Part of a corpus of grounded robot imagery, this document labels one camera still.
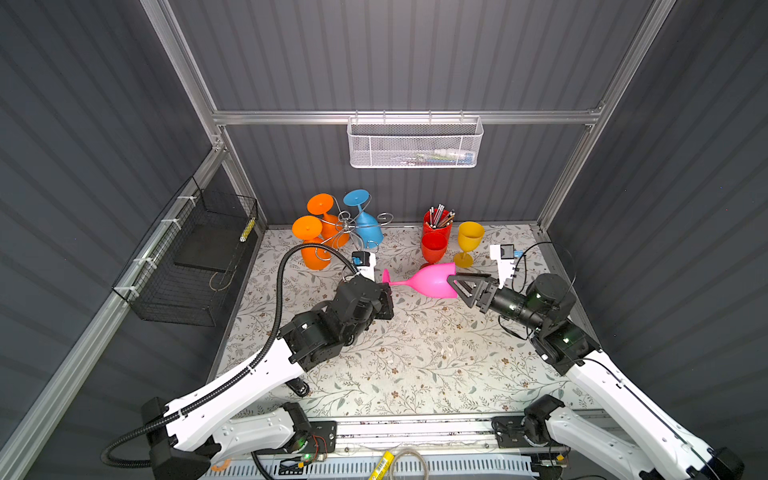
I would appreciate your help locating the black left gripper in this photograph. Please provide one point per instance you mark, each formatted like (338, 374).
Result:
(384, 311)

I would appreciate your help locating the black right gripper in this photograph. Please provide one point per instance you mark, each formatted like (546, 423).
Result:
(491, 288)

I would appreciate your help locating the pink wine glass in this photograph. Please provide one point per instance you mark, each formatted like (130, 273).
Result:
(430, 281)

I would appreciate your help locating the yellow wine glass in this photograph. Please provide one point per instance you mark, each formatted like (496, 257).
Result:
(470, 235)

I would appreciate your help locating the red wine glass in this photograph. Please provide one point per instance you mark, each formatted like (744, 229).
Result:
(433, 247)

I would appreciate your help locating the chrome wine glass rack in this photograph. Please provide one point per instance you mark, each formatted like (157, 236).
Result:
(347, 219)

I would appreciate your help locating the orange wine glass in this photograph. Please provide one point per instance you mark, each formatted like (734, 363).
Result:
(332, 232)
(308, 229)

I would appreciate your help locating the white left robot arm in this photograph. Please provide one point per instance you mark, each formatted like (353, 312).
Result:
(209, 431)

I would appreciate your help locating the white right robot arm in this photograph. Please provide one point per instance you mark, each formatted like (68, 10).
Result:
(659, 447)

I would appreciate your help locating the blue wine glass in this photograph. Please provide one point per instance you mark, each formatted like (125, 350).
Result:
(367, 227)

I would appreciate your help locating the red pencil cup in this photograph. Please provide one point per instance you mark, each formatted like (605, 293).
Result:
(445, 232)

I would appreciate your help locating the pencils in red cup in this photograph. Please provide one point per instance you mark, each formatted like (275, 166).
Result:
(438, 217)

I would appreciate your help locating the black stapler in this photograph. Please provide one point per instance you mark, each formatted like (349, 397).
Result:
(299, 387)

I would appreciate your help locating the yellow marker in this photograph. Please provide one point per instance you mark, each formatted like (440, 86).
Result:
(383, 466)

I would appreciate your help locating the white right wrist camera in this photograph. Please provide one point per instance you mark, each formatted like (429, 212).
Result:
(506, 256)

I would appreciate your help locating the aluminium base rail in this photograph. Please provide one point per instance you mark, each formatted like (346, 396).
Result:
(438, 433)

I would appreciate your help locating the white wire wall basket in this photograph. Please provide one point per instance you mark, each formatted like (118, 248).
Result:
(414, 141)

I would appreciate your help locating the black wire side basket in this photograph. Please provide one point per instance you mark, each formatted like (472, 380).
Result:
(196, 260)

